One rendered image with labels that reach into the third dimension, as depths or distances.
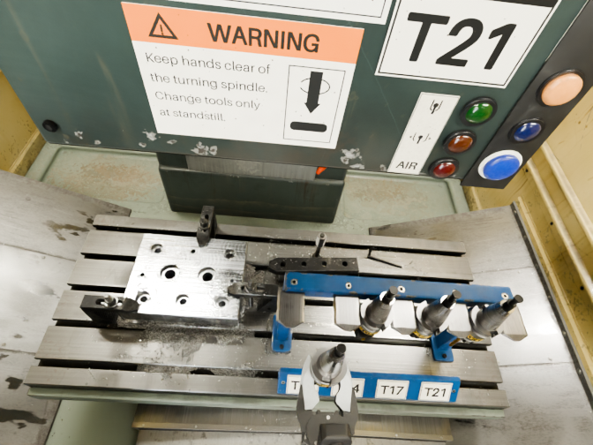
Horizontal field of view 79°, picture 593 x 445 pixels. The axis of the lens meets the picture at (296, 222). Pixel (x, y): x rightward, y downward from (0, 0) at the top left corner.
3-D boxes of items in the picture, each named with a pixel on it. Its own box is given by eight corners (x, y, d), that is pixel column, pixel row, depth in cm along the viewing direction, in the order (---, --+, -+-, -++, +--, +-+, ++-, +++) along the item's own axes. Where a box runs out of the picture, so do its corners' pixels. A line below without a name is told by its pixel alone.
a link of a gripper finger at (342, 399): (335, 362, 71) (326, 413, 65) (341, 354, 66) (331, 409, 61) (350, 366, 71) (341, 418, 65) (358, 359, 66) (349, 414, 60)
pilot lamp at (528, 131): (532, 145, 30) (550, 124, 29) (507, 142, 30) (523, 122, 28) (529, 139, 31) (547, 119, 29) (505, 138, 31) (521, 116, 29)
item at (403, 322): (418, 335, 69) (419, 335, 68) (391, 334, 68) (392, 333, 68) (412, 301, 73) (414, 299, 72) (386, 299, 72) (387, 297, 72)
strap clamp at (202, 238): (210, 262, 108) (205, 235, 95) (199, 261, 107) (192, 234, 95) (217, 226, 115) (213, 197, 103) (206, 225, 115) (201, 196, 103)
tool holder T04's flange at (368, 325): (384, 300, 73) (387, 296, 71) (393, 330, 70) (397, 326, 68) (354, 304, 72) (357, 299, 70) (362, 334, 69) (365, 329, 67)
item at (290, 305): (304, 328, 67) (304, 328, 67) (275, 328, 67) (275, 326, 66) (304, 294, 71) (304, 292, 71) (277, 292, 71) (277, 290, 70)
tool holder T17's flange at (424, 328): (439, 307, 73) (445, 302, 71) (446, 336, 70) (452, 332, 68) (409, 305, 73) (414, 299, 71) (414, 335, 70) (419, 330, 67)
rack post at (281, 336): (291, 353, 95) (304, 311, 71) (271, 351, 94) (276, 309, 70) (292, 316, 100) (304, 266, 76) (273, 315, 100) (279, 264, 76)
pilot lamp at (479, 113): (485, 127, 29) (500, 104, 27) (459, 124, 29) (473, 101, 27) (484, 123, 29) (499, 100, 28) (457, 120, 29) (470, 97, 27)
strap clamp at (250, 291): (276, 312, 101) (279, 290, 89) (228, 309, 100) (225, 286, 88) (277, 301, 103) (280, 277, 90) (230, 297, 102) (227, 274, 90)
